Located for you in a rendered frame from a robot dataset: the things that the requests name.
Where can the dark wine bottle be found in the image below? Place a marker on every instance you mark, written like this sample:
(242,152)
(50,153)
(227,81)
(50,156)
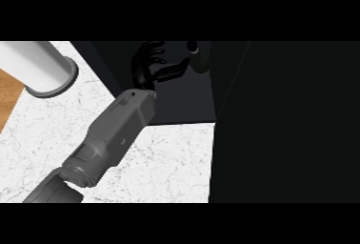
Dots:
(201,62)

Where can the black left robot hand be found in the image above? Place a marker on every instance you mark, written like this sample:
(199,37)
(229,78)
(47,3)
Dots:
(140,71)

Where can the dark grey cabinet door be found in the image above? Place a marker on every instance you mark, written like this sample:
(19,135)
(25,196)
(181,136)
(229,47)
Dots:
(291,127)

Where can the dark grey cabinet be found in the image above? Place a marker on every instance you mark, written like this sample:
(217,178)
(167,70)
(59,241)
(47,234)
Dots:
(183,101)

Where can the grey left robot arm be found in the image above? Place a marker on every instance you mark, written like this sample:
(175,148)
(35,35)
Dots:
(116,127)

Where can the white cylinder with grey rim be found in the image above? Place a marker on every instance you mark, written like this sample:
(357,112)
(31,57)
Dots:
(32,65)

